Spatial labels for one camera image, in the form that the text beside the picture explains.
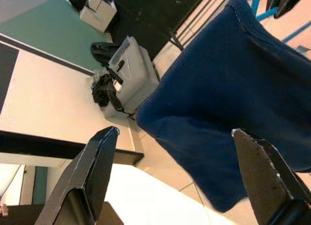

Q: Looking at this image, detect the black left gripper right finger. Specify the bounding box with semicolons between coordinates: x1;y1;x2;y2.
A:
231;127;311;225

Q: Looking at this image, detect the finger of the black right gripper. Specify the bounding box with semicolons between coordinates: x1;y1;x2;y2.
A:
274;0;305;19
265;0;280;12

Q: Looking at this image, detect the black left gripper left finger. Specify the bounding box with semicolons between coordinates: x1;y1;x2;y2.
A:
34;125;121;225

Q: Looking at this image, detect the blue plastic hanger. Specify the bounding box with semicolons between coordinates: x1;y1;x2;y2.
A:
242;0;311;44

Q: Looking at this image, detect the dark blue garment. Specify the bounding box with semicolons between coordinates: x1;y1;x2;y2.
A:
135;0;311;213

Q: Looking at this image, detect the black plastic bag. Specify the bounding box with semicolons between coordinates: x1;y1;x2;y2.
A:
91;73;125;112

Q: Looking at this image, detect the grey plastic storage bin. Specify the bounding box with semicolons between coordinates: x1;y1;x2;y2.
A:
101;35;161;119

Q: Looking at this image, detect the black backpack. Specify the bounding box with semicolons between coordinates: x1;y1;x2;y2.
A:
90;41;121;64

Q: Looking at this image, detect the black floor mat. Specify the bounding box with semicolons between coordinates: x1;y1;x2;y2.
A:
106;0;210;62

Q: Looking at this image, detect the white box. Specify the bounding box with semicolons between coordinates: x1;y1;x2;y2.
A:
79;0;118;33

